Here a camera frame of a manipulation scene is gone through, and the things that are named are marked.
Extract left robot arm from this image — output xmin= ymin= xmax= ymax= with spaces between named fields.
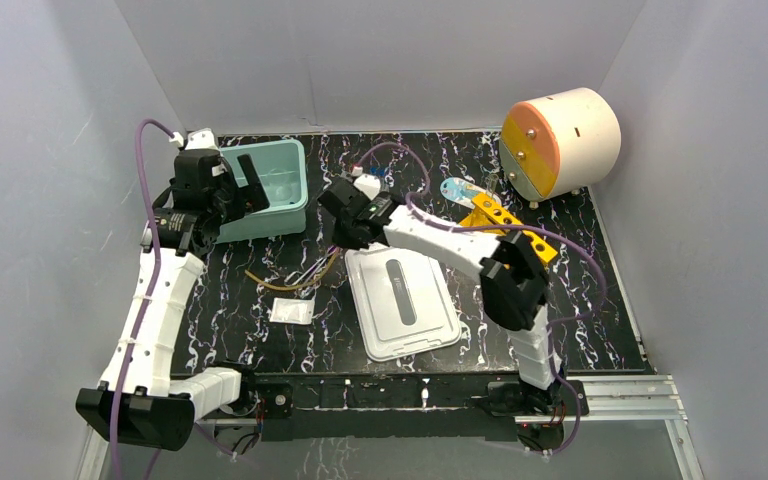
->
xmin=75 ymin=148 xmax=270 ymax=451

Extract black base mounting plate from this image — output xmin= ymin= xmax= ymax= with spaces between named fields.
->
xmin=195 ymin=372 xmax=591 ymax=452

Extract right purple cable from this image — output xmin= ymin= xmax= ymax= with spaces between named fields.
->
xmin=356 ymin=141 xmax=609 ymax=458

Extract white plastic box lid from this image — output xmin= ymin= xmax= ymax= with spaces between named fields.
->
xmin=345 ymin=245 xmax=461 ymax=363

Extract clear glass petri dish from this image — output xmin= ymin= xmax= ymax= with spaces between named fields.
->
xmin=264 ymin=169 xmax=301 ymax=204

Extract small white plastic bag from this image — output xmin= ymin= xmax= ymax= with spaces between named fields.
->
xmin=269 ymin=298 xmax=315 ymax=326

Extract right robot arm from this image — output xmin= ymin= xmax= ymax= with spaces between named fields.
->
xmin=317 ymin=177 xmax=563 ymax=414

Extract teal plastic bin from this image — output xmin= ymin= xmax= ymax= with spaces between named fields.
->
xmin=218 ymin=139 xmax=309 ymax=243

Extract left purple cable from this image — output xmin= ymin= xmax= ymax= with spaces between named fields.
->
xmin=108 ymin=119 xmax=183 ymax=480

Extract metal crucible tongs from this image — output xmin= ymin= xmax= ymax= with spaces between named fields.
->
xmin=285 ymin=247 xmax=339 ymax=286

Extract yellow test tube rack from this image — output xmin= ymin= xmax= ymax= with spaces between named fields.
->
xmin=458 ymin=192 xmax=559 ymax=266

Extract cylindrical drawer cabinet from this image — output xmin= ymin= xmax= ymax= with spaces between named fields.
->
xmin=499 ymin=87 xmax=622 ymax=209

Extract purple cable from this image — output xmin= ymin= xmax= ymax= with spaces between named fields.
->
xmin=108 ymin=119 xmax=183 ymax=480
xmin=356 ymin=141 xmax=609 ymax=458

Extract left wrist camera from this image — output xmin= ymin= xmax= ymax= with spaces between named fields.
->
xmin=169 ymin=128 xmax=221 ymax=164

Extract aluminium frame rail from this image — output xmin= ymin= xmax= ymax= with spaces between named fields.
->
xmin=79 ymin=374 xmax=690 ymax=425

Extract blue packaged item card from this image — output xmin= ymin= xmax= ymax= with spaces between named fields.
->
xmin=440 ymin=177 xmax=488 ymax=208

